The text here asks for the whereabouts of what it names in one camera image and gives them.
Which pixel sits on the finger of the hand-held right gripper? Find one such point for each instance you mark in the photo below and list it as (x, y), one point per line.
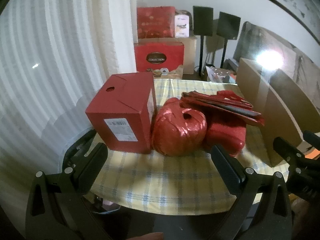
(283, 146)
(312, 137)

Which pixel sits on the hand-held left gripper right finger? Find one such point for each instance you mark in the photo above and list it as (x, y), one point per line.
(226, 166)

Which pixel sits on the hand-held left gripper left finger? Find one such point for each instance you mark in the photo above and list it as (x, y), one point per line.
(91, 162)

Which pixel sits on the red cardboard box white label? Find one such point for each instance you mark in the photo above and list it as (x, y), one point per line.
(120, 110)

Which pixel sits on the person's left hand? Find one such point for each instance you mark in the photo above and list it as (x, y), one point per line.
(145, 237)

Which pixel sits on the red glitter pouch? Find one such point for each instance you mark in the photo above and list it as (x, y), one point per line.
(225, 136)

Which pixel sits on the large brown cardboard box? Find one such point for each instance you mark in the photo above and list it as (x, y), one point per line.
(275, 110)

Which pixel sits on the pile of red envelopes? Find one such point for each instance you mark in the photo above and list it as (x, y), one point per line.
(225, 106)

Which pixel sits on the red ribbon ball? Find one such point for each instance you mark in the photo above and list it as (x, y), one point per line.
(177, 130)

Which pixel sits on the yellow checked tablecloth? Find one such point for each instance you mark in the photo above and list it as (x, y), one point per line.
(162, 180)

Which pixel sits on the flat television screen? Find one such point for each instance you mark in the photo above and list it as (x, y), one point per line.
(295, 47)

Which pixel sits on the black speaker stand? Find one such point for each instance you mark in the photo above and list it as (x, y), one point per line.
(201, 55)
(223, 52)

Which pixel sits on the plain brown cardboard box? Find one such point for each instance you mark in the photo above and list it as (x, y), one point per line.
(190, 55)

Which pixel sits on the sheer striped curtain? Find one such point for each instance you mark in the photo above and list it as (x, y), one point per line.
(45, 55)

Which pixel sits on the red collection gift box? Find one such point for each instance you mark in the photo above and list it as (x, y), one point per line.
(160, 55)

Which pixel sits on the black speaker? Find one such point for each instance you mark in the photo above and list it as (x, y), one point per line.
(228, 26)
(203, 21)

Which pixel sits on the small white box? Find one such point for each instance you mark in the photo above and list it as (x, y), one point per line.
(182, 26)

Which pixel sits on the white pleated drape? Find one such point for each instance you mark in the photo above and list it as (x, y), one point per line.
(117, 17)

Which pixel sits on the red patterned gift box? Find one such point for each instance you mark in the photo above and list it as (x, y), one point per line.
(155, 21)

